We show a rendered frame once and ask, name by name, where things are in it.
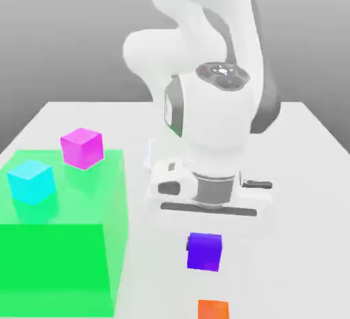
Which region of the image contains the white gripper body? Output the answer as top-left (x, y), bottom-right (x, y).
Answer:
top-left (146, 187), bottom-right (274, 236)

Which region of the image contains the small purple cube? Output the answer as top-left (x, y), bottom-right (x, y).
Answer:
top-left (186, 232), bottom-right (223, 273)

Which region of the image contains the small orange cube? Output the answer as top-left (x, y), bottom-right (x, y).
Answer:
top-left (197, 299), bottom-right (230, 319)

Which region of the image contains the small magenta cube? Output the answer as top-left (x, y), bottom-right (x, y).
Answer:
top-left (59, 127), bottom-right (105, 171)

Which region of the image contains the small cyan cube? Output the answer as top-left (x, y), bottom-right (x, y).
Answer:
top-left (6, 159), bottom-right (57, 206)

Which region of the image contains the large green box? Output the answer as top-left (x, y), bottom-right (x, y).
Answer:
top-left (0, 148), bottom-right (129, 318)

